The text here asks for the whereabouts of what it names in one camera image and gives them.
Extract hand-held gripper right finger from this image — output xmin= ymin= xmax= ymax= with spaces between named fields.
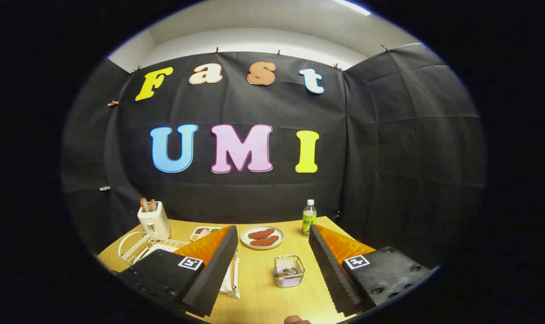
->
xmin=308 ymin=224 xmax=436 ymax=317

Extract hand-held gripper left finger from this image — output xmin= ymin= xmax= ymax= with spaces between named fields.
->
xmin=115 ymin=225 xmax=239 ymax=318

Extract metal wire basket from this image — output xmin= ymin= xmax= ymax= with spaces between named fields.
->
xmin=274 ymin=255 xmax=305 ymax=288

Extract white wire dish rack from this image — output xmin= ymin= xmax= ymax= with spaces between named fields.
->
xmin=118 ymin=232 xmax=240 ymax=300

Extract white two-part condiment dish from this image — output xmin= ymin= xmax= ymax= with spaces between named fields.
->
xmin=190 ymin=226 xmax=223 ymax=242

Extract beige plate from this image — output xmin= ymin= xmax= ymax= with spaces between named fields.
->
xmin=240 ymin=225 xmax=285 ymax=250

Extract green label drink bottle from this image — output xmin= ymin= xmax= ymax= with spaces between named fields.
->
xmin=301 ymin=199 xmax=317 ymax=238

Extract white toaster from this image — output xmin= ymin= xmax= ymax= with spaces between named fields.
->
xmin=137 ymin=201 xmax=171 ymax=239

